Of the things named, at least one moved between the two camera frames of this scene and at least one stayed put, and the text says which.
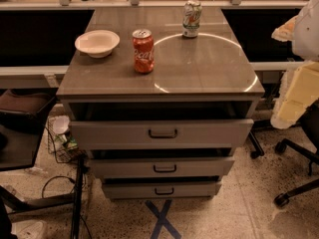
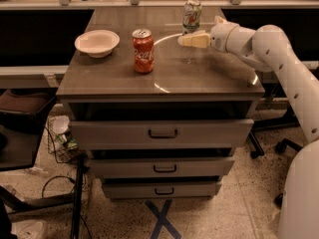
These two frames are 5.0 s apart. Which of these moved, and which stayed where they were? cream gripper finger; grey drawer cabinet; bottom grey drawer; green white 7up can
Moved: cream gripper finger
Stayed: green white 7up can; grey drawer cabinet; bottom grey drawer
